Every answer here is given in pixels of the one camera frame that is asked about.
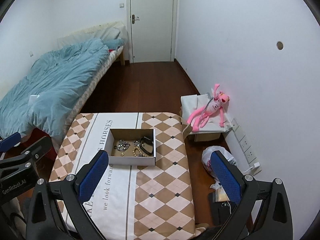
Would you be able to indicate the checkered printed tablecloth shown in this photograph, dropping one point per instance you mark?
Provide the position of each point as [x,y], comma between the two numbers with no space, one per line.
[134,202]

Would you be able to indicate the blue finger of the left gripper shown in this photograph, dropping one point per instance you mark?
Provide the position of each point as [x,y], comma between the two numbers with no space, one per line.
[10,142]

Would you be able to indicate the bed with patterned mattress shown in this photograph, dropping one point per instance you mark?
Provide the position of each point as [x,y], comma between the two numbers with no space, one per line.
[92,79]

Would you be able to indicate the white cardboard box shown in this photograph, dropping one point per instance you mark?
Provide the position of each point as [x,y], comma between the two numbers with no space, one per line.
[127,141]

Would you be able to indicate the white wall power strip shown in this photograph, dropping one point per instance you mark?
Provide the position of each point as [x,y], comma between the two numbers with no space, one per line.
[246,147]

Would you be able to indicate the white door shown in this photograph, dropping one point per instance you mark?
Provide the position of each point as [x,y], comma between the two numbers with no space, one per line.
[151,25]

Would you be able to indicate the striped pillow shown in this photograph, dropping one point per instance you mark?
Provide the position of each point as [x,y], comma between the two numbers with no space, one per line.
[106,32]

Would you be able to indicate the white cloth covered box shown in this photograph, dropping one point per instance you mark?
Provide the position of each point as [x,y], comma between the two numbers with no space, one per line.
[212,130]

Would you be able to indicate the white charger with cable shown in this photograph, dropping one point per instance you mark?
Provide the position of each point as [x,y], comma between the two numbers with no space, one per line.
[253,167]

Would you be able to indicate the crumpled white paper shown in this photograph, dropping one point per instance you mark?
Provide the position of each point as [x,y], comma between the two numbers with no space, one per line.
[217,187]

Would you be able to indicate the black fitness band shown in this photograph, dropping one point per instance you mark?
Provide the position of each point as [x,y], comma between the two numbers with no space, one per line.
[146,145]

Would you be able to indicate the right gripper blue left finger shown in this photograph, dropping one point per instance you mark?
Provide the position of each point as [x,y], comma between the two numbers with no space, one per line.
[89,176]

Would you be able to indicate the white plastic bag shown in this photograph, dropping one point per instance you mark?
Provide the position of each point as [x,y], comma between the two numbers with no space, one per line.
[212,162]

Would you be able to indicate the pink panther plush toy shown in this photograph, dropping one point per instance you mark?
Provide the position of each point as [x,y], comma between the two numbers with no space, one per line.
[199,118]

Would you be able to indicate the teal duvet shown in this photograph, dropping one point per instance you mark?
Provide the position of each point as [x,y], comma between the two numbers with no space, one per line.
[55,87]

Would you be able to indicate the black box on floor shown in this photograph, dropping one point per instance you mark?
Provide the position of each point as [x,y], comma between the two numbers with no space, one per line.
[220,211]

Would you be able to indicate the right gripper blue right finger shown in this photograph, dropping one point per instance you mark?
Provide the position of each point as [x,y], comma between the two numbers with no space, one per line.
[233,182]

